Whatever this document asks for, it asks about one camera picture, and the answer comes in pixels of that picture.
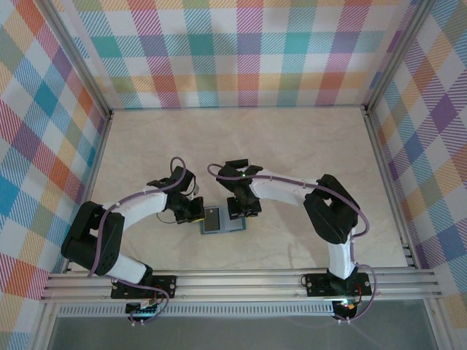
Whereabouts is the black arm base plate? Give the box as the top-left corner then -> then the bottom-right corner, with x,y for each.
110,275 -> 178,300
304,272 -> 373,297

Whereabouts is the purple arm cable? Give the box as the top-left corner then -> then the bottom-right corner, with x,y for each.
87,156 -> 188,327
207,163 -> 380,325

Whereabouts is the slotted grey cable duct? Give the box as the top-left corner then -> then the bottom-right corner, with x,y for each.
57,305 -> 336,318

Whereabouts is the grey-blue rectangular tray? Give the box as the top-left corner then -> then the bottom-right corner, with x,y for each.
199,205 -> 248,236

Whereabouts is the aluminium side rail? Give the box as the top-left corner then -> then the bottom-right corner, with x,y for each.
80,111 -> 115,209
364,109 -> 419,271

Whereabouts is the aluminium lower frame bar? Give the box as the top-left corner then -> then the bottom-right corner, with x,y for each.
422,301 -> 448,350
31,303 -> 61,350

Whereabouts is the wide aluminium mounting rail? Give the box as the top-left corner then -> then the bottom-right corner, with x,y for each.
39,268 -> 443,303

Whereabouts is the aluminium frame post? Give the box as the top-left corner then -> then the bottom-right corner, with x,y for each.
363,0 -> 441,116
34,0 -> 114,121

